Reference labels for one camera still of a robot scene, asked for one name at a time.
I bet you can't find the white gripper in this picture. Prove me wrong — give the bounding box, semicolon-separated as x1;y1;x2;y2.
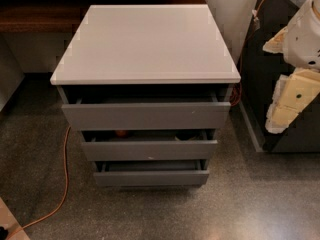
263;0;320;134

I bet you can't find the grey drawer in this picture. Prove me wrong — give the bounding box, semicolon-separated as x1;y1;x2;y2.
62;101;230;131
81;130;217;161
93;160;209;187

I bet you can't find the red apple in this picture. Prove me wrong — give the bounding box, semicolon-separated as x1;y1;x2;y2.
115;130;128;138

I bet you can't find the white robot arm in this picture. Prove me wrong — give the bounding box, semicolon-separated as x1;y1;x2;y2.
263;0;320;134

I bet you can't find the grey drawer cabinet white top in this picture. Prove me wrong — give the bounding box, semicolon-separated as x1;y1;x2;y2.
49;3;242;189

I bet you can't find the grey top drawer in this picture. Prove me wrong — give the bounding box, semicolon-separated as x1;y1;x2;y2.
62;101;230;131

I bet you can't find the grey bottom drawer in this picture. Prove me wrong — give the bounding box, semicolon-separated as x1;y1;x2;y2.
93;160;209;187

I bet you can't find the black cabinet on right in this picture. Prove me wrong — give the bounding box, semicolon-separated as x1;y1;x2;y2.
239;0;320;153

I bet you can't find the green yellow sponge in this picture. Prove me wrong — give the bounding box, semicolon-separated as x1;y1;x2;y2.
175;131;200;141

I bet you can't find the dark wooden shelf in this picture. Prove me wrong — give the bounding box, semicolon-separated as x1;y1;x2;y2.
0;0;206;33

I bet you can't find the orange cable on floor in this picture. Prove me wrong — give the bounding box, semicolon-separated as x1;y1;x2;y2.
5;125;72;240

